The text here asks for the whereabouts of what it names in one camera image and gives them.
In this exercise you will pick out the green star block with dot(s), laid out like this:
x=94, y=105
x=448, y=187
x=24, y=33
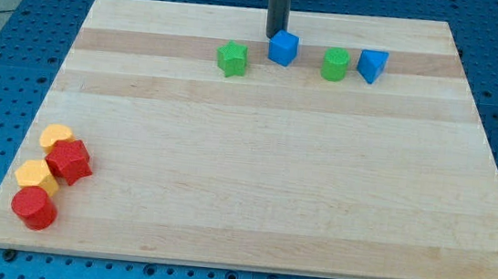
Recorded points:
x=232, y=59

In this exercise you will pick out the red star block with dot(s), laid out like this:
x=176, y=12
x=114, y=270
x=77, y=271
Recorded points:
x=69, y=160

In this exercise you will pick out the wooden board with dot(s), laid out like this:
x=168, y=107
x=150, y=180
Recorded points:
x=279, y=171

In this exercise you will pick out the blue cube block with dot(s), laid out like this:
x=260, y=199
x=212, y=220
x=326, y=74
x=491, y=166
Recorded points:
x=283, y=48

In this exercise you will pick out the green cylinder block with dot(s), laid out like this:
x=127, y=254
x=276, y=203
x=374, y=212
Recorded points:
x=335, y=64

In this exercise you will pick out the blue triangular prism block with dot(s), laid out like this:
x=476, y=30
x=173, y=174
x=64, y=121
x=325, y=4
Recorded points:
x=371, y=64

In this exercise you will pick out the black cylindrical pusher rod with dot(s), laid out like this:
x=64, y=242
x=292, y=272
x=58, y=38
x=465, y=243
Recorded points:
x=277, y=16

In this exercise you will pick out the yellow half-round block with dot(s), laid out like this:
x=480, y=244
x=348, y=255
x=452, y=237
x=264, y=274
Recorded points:
x=52, y=134

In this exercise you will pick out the yellow hexagon block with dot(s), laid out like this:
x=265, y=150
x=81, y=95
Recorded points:
x=36, y=173

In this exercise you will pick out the red cylinder block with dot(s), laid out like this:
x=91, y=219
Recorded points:
x=34, y=207

